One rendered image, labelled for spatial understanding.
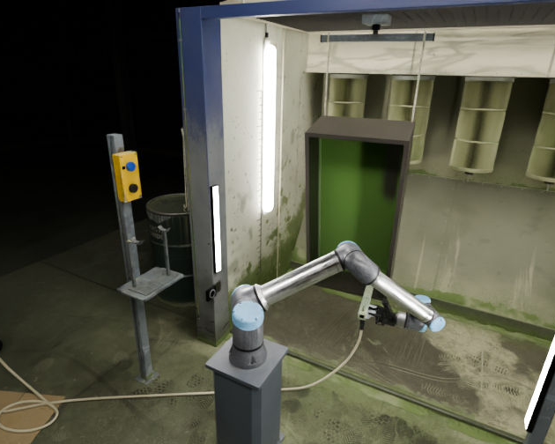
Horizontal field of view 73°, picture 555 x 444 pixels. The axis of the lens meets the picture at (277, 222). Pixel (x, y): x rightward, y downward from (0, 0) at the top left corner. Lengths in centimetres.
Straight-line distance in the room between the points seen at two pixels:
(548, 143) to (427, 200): 103
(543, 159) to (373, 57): 150
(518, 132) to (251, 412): 298
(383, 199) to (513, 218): 137
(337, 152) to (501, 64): 133
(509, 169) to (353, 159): 159
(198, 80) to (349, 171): 117
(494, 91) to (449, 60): 40
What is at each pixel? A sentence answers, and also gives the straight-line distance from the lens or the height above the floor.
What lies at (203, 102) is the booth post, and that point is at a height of 179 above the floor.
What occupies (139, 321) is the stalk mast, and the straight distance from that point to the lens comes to 259.
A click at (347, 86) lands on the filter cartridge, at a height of 187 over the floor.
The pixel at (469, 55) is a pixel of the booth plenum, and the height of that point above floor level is 211.
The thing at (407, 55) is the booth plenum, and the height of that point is 212.
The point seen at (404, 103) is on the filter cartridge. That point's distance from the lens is 340.
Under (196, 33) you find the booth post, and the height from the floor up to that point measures 215.
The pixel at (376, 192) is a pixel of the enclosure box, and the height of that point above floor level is 119.
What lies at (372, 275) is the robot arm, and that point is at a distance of 186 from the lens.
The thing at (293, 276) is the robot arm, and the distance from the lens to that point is 194.
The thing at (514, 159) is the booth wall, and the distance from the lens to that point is 378.
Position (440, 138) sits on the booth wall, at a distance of 376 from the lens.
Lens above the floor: 195
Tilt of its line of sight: 22 degrees down
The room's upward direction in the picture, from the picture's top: 1 degrees clockwise
